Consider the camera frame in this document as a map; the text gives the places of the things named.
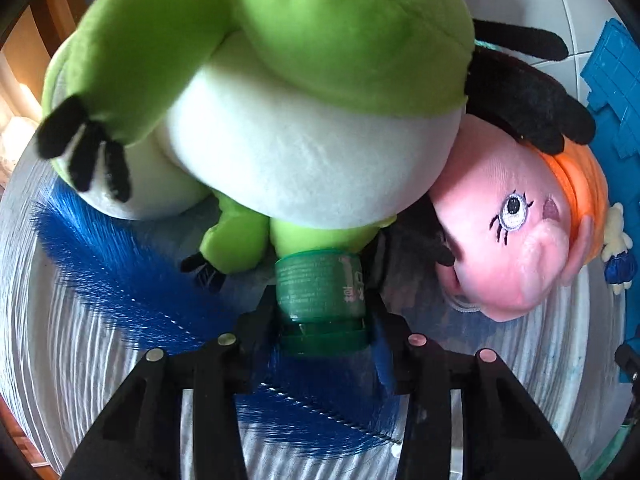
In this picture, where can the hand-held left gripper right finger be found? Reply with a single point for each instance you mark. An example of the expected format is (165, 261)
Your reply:
(386, 360)

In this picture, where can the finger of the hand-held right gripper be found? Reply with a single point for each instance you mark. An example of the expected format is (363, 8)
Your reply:
(631, 360)

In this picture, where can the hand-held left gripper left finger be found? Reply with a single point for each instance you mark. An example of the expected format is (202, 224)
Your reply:
(250, 350)

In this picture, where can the green plastic bottle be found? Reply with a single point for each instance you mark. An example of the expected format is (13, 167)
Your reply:
(320, 285)

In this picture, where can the white cloth-covered desktop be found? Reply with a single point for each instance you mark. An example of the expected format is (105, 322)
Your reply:
(75, 360)

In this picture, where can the small white blue doll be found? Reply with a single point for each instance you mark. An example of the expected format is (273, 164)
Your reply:
(616, 255)

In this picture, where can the pink pig plush orange dress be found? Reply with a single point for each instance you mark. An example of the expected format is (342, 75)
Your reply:
(525, 260)

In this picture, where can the blue bottle brush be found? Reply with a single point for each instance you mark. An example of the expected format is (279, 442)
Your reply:
(100, 260)

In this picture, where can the green frog plush toy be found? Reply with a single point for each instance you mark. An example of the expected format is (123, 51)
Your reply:
(310, 110)

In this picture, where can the brown wooden furniture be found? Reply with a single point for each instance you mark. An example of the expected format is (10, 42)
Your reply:
(55, 5)

